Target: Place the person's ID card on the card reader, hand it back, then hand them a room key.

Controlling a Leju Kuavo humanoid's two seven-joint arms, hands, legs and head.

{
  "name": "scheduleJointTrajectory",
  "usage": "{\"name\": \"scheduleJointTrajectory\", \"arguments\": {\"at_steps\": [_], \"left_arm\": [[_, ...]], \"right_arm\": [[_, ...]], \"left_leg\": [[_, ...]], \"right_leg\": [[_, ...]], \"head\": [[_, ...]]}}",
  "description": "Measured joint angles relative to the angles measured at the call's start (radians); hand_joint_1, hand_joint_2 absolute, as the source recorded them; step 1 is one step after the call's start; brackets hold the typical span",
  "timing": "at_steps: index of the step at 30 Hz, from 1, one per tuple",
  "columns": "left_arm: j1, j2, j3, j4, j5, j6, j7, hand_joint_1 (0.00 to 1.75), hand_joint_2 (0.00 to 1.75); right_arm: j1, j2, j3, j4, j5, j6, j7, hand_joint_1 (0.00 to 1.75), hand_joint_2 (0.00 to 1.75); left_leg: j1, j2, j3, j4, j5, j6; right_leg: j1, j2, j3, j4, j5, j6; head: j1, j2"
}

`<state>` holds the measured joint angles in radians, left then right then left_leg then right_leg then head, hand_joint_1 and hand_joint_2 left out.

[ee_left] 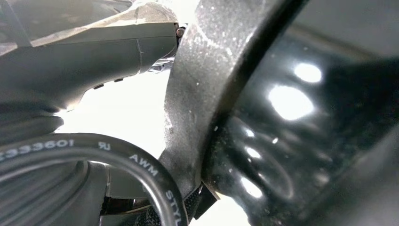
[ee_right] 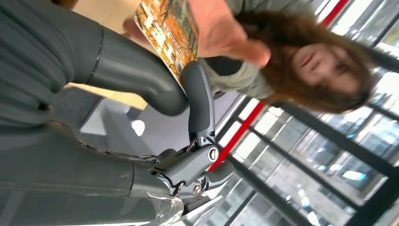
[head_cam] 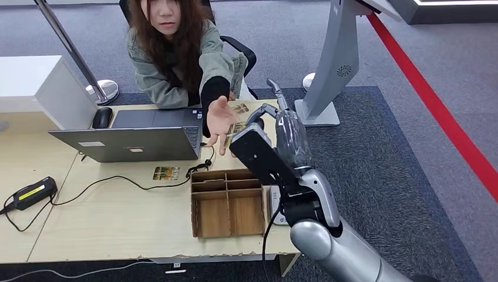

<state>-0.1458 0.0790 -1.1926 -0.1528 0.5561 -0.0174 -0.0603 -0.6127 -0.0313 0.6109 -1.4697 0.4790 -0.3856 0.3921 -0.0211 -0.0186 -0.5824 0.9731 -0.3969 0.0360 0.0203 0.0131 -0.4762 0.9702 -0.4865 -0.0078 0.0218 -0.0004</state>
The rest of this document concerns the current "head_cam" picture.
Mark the white cabinet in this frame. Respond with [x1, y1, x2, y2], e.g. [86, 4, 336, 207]
[0, 55, 98, 130]

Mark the chrome stanchion post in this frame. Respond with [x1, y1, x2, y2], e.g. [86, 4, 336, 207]
[33, 0, 120, 106]

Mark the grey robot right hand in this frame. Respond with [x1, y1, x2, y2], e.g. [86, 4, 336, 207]
[245, 79, 314, 170]

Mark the black office chair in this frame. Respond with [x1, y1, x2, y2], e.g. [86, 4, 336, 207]
[119, 0, 258, 100]

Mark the person's left hand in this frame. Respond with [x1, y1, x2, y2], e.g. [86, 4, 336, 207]
[205, 95, 239, 157]

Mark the wooden card organizer box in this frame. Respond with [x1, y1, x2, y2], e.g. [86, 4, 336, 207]
[190, 168, 266, 239]

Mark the chrome stanchion base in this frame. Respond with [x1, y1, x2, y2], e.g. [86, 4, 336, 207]
[301, 72, 316, 93]

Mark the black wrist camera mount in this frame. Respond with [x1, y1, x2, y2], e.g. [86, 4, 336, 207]
[229, 122, 301, 189]

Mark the grey laptop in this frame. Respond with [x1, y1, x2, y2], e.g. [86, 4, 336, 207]
[48, 108, 204, 163]

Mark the person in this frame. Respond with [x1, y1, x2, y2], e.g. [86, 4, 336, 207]
[126, 0, 250, 157]

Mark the black computer mouse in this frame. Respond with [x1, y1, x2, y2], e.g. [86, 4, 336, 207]
[92, 107, 113, 130]

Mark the grey kiosk stand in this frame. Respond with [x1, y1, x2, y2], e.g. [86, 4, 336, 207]
[294, 0, 403, 127]

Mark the black laptop power cable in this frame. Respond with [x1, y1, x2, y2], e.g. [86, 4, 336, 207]
[51, 143, 215, 207]

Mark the dark grey rug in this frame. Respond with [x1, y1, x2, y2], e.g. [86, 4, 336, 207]
[105, 85, 483, 282]

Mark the white floor cable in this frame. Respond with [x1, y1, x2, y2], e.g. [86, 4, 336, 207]
[0, 260, 153, 282]

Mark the black power adapter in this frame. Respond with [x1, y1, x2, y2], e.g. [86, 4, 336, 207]
[11, 176, 58, 213]

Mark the dark display plinth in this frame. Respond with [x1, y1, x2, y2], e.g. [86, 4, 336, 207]
[388, 0, 498, 25]

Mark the black adapter mains cable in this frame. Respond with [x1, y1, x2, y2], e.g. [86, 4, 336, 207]
[0, 193, 54, 233]

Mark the white card reader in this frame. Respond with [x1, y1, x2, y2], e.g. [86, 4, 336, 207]
[268, 185, 291, 227]

